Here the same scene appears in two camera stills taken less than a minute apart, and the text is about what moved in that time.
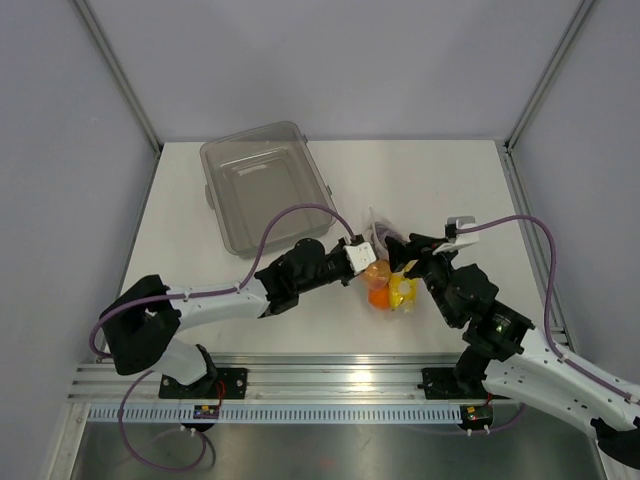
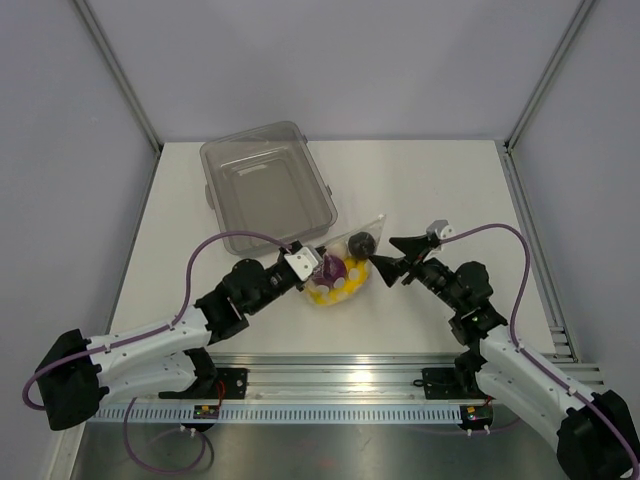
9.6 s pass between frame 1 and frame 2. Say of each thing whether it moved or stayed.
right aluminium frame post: stayed
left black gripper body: moved
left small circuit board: stayed
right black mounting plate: stayed
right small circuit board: stayed
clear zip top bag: moved
